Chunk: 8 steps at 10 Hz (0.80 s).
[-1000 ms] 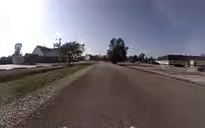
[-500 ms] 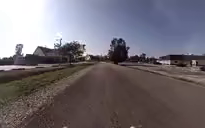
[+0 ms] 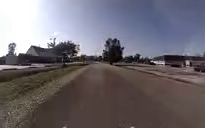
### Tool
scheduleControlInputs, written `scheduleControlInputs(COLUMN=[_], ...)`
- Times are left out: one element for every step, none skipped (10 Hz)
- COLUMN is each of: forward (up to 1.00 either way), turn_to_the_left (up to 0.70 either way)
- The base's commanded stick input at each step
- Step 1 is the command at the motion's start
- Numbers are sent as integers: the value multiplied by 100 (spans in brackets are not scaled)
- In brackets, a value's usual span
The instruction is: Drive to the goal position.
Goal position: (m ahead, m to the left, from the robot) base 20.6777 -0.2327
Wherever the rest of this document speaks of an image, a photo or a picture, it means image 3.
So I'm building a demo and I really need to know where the tall dark tree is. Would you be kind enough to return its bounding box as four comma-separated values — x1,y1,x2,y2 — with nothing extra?
102,37,125,66

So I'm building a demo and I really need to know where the row of distant trees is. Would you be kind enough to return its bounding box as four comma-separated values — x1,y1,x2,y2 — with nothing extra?
124,53,153,65

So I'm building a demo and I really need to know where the broad leafy tree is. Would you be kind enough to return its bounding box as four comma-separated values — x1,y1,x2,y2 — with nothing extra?
47,37,81,64

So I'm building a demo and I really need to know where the grey asphalt road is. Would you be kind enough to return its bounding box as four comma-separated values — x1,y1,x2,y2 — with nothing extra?
29,62,205,128

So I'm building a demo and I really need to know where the white vehicle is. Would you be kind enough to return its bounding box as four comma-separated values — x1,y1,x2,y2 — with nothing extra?
149,60,166,66

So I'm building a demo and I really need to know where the house with dark roof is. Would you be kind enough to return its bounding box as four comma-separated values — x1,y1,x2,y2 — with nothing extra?
18,45,63,65

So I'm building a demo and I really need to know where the long low building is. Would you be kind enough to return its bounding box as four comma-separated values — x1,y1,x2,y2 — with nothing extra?
161,54,205,68

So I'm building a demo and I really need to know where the pale gravel strip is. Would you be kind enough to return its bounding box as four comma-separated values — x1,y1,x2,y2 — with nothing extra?
3,65,88,128

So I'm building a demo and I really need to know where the pale paved lot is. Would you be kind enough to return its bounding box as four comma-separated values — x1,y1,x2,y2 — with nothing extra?
122,63,205,89

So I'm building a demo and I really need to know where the small slim tree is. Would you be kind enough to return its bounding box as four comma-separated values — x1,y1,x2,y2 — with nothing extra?
6,42,18,57

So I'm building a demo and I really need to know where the dry grass verge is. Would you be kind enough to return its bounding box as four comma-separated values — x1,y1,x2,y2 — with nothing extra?
0,64,85,108

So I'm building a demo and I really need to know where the dark vehicle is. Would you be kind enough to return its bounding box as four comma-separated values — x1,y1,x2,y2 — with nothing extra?
193,63,205,73

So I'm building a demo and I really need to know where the pale side road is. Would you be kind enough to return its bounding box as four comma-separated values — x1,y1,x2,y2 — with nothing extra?
0,63,55,72

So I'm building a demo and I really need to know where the sign post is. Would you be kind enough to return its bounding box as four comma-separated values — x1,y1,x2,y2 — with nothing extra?
60,51,67,72

